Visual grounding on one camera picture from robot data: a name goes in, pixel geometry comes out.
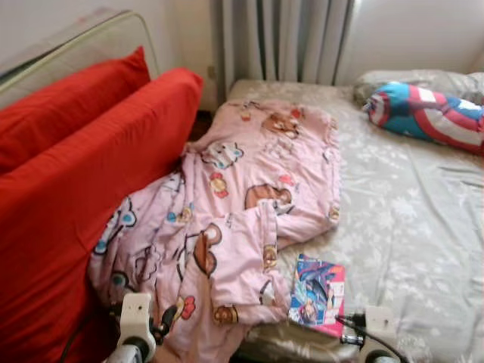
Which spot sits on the pink cartoon print blanket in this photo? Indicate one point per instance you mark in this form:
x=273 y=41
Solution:
x=242 y=197

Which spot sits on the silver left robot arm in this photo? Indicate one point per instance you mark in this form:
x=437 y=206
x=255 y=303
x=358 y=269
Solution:
x=130 y=353

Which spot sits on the colourful cartoon book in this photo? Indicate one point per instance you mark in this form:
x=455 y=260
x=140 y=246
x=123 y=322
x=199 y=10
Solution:
x=318 y=295

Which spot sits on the bed with grey floral sheet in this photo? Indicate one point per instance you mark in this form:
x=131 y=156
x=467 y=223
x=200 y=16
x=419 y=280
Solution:
x=416 y=227

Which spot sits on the blue red striped shield pillow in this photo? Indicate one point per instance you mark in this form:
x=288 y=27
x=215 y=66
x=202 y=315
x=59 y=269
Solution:
x=423 y=113

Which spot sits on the grey floral pillow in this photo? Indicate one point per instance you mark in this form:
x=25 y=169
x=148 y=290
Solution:
x=408 y=79

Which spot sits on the grey plastic wrapped mattress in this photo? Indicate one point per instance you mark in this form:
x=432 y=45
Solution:
x=83 y=53

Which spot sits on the grey curtain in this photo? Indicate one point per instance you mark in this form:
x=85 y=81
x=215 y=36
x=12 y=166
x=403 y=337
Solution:
x=287 y=38

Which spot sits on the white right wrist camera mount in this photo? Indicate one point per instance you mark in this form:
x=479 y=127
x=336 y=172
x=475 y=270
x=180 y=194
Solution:
x=378 y=327

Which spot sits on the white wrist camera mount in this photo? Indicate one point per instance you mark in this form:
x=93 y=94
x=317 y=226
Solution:
x=136 y=314
x=378 y=327

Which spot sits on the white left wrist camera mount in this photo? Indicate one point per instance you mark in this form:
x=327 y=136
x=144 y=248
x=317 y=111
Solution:
x=136 y=314

